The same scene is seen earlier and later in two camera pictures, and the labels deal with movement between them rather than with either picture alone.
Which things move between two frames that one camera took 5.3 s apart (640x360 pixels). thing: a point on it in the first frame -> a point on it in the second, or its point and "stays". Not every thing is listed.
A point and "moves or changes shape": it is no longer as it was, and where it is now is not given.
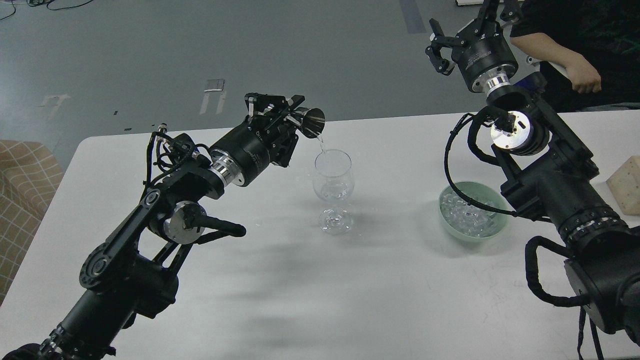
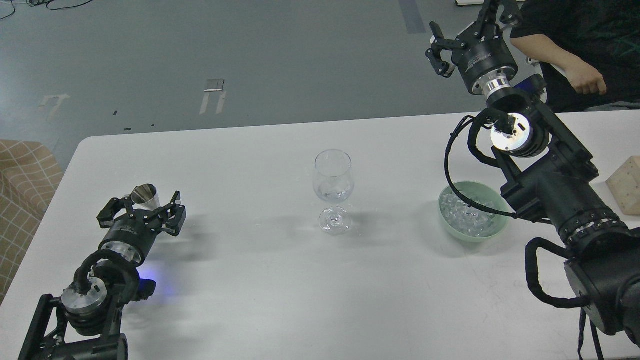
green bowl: [469, 222] stays
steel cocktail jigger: [313, 121] moves or changes shape
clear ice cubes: [470, 220] stays
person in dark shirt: [588, 50] stays
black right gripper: [489, 48] stays
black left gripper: [270, 132] -> [132, 233]
